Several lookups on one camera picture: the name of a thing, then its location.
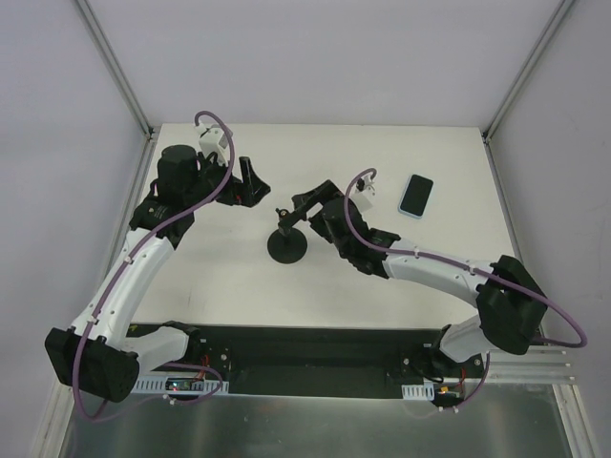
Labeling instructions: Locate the black phone stand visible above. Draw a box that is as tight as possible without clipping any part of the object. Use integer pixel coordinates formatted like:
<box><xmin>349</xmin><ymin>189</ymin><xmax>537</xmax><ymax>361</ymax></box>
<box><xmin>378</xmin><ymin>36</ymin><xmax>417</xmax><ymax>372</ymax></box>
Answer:
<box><xmin>266</xmin><ymin>208</ymin><xmax>307</xmax><ymax>264</ymax></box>

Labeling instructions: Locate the phone with light blue case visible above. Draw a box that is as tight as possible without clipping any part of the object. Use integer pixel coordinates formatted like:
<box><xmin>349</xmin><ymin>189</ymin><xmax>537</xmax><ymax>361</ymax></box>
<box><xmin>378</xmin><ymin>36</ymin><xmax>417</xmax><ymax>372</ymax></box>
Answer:
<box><xmin>398</xmin><ymin>174</ymin><xmax>433</xmax><ymax>219</ymax></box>

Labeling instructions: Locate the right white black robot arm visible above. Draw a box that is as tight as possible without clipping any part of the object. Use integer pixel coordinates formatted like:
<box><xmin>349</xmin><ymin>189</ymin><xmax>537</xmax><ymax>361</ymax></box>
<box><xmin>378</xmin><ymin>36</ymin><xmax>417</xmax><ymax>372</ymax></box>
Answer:
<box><xmin>271</xmin><ymin>178</ymin><xmax>547</xmax><ymax>377</ymax></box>

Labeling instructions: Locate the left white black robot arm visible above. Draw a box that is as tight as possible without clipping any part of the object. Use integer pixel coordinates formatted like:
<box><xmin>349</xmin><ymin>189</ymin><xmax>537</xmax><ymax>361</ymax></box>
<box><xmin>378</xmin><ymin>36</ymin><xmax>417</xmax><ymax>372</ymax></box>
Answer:
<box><xmin>45</xmin><ymin>145</ymin><xmax>271</xmax><ymax>403</ymax></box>

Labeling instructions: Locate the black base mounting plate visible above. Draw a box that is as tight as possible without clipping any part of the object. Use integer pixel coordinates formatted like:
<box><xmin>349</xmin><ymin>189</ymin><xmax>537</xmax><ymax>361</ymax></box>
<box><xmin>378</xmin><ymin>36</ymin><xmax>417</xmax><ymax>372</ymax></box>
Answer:
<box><xmin>123</xmin><ymin>322</ymin><xmax>497</xmax><ymax>398</ymax></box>

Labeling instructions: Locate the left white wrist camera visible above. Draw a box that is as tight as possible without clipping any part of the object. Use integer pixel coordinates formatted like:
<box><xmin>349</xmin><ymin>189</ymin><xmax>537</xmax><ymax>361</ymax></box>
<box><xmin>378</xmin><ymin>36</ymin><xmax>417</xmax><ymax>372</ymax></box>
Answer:
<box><xmin>195</xmin><ymin>124</ymin><xmax>227</xmax><ymax>157</ymax></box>

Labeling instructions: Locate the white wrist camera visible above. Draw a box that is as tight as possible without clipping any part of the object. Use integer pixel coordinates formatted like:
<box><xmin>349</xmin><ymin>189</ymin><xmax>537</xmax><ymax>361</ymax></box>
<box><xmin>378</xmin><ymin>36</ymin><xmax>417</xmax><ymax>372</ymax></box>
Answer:
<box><xmin>351</xmin><ymin>175</ymin><xmax>376</xmax><ymax>213</ymax></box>
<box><xmin>195</xmin><ymin>124</ymin><xmax>227</xmax><ymax>157</ymax></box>

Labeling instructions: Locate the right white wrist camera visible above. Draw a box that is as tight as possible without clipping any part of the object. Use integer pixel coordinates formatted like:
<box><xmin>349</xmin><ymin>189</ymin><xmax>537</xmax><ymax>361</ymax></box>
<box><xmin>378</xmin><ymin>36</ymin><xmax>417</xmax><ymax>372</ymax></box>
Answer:
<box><xmin>351</xmin><ymin>175</ymin><xmax>376</xmax><ymax>213</ymax></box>

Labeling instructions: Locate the left aluminium frame post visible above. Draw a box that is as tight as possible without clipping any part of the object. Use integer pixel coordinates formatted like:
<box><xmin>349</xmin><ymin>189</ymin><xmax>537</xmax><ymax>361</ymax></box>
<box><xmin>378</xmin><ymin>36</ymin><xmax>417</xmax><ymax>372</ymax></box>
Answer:
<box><xmin>72</xmin><ymin>0</ymin><xmax>155</xmax><ymax>139</ymax></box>

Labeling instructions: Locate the aluminium frame post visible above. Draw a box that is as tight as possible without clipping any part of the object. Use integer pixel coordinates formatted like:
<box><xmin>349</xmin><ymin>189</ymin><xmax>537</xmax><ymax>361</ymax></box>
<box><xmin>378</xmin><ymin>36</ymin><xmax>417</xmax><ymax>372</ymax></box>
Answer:
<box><xmin>72</xmin><ymin>0</ymin><xmax>155</xmax><ymax>139</ymax></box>
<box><xmin>482</xmin><ymin>0</ymin><xmax>578</xmax><ymax>145</ymax></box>

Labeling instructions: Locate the right white slotted cable duct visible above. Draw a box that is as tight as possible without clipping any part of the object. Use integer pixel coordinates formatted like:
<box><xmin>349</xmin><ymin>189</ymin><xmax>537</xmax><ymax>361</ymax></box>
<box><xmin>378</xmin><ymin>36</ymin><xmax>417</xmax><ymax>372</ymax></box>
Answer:
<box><xmin>401</xmin><ymin>383</ymin><xmax>435</xmax><ymax>402</ymax></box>

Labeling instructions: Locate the white slotted cable duct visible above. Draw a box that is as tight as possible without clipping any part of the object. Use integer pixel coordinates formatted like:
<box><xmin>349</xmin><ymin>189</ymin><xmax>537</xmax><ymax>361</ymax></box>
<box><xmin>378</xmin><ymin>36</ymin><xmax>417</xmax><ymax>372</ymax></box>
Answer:
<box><xmin>401</xmin><ymin>383</ymin><xmax>435</xmax><ymax>402</ymax></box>
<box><xmin>131</xmin><ymin>376</ymin><xmax>229</xmax><ymax>396</ymax></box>

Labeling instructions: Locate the left white slotted cable duct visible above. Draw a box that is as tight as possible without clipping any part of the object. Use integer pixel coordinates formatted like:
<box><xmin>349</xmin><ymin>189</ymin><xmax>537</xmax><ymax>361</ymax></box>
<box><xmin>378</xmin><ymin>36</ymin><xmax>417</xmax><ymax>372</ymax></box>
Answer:
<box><xmin>131</xmin><ymin>376</ymin><xmax>229</xmax><ymax>396</ymax></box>

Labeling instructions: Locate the right aluminium extrusion rail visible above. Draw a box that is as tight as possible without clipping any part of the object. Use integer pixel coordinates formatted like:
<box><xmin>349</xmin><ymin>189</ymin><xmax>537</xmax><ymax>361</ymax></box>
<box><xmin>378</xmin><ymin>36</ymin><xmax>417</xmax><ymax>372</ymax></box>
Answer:
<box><xmin>487</xmin><ymin>345</ymin><xmax>577</xmax><ymax>385</ymax></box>

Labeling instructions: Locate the right aluminium frame post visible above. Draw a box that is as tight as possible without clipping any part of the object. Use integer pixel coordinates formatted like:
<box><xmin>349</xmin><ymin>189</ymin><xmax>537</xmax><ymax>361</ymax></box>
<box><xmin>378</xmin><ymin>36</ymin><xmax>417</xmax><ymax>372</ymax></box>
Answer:
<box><xmin>482</xmin><ymin>0</ymin><xmax>578</xmax><ymax>145</ymax></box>

